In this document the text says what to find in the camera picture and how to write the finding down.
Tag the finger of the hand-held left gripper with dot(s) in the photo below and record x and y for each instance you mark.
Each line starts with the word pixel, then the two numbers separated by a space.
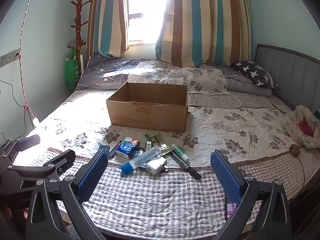
pixel 26 140
pixel 61 158

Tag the bright window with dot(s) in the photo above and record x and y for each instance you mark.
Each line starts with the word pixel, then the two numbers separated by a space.
pixel 145 0

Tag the white charger plug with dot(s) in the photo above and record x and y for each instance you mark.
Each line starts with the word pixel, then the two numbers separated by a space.
pixel 155 166

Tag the black marker pen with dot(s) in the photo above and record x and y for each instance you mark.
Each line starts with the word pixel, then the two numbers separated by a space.
pixel 186 166

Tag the green shopping bag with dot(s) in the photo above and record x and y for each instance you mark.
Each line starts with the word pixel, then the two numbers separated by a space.
pixel 71 72

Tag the small white wall plug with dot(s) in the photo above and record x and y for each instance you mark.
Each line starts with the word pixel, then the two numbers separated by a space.
pixel 35 121

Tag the narrow striped curtain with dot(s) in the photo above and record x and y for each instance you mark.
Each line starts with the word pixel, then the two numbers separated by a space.
pixel 110 17

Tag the crumpled beige plastic bag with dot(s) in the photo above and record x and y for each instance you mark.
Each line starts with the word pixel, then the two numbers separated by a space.
pixel 297 125

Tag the wooden coat rack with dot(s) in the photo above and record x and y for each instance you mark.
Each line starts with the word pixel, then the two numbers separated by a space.
pixel 79 17

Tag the small blue item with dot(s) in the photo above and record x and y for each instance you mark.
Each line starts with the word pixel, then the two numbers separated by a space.
pixel 139 152

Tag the dark blue lighter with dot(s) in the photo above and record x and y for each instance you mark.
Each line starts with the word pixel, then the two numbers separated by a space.
pixel 103 148

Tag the green white marker pen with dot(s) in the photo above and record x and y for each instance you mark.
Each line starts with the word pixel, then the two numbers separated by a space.
pixel 178 152

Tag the red white blue packet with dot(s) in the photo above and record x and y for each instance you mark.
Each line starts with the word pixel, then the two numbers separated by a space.
pixel 131 140

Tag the dark star print pillow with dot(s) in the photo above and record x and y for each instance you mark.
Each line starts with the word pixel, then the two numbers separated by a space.
pixel 252 72

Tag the brown cardboard box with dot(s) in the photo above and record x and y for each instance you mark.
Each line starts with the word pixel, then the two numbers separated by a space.
pixel 150 120

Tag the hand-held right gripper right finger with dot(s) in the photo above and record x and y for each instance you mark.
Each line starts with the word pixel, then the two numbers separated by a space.
pixel 225 180

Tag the wide striped curtain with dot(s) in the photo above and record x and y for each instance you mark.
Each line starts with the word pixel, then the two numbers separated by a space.
pixel 200 22

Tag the folded grey quilt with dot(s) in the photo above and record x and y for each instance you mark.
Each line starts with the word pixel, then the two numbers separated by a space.
pixel 247 88

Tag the small brown gadget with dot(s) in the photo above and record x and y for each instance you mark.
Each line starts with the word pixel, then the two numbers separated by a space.
pixel 295 151

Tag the wall socket strip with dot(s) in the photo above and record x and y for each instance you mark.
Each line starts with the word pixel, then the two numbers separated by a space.
pixel 7 58

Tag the blue carton with round logo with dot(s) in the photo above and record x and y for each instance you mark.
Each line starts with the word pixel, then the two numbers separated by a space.
pixel 123 148

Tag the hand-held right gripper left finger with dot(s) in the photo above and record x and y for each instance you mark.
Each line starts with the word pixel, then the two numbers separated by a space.
pixel 92 177

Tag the blue white toothpaste tube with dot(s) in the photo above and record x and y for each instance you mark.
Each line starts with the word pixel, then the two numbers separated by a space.
pixel 140 161

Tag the grey padded headboard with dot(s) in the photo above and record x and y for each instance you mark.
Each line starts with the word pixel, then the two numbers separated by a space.
pixel 295 75

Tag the phone with pink case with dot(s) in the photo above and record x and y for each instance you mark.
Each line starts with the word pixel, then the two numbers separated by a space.
pixel 230 208

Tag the olive green sachets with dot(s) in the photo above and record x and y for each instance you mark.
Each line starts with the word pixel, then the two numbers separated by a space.
pixel 155 138

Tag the green white sachet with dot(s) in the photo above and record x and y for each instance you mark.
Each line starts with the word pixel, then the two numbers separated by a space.
pixel 165 149

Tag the floral checked bedspread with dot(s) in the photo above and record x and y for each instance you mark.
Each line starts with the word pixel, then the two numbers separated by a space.
pixel 150 200

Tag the star-patterned pillow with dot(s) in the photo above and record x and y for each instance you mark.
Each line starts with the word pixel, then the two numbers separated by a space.
pixel 105 72

